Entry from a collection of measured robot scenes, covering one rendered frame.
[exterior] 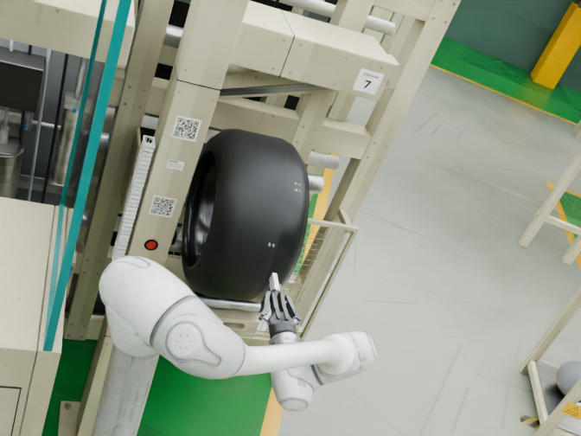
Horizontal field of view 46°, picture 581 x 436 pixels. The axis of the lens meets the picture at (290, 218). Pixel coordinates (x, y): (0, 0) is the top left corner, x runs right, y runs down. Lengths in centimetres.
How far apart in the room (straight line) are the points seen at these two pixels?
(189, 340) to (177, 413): 199
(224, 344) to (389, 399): 254
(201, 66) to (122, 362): 89
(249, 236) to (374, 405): 182
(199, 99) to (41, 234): 58
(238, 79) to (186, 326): 135
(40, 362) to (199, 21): 96
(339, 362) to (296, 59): 105
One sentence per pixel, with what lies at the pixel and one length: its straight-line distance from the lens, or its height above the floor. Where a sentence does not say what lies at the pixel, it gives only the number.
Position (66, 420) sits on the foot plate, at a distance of 310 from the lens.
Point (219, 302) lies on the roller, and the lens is 240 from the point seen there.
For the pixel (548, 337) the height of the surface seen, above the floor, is 32.
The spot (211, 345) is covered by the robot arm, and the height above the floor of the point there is 157.
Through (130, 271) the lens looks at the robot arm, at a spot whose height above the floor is 157.
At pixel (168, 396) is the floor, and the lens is 329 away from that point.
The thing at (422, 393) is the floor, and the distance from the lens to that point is 395.
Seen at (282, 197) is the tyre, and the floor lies 140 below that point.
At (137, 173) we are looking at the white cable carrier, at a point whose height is 132.
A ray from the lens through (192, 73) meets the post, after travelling 199.
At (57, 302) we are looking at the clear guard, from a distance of 150.
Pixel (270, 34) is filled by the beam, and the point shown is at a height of 177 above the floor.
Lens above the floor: 244
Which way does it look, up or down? 31 degrees down
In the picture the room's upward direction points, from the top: 23 degrees clockwise
